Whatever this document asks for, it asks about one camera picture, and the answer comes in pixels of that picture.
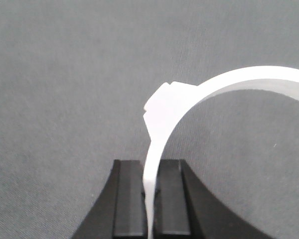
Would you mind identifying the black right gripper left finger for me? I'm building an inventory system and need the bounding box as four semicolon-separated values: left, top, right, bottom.
72;159;148;239

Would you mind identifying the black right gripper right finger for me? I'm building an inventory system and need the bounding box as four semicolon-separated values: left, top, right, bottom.
153;159;270;239

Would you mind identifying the white thick curved pipe clamp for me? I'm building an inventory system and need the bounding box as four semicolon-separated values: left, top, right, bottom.
143;66;299;239

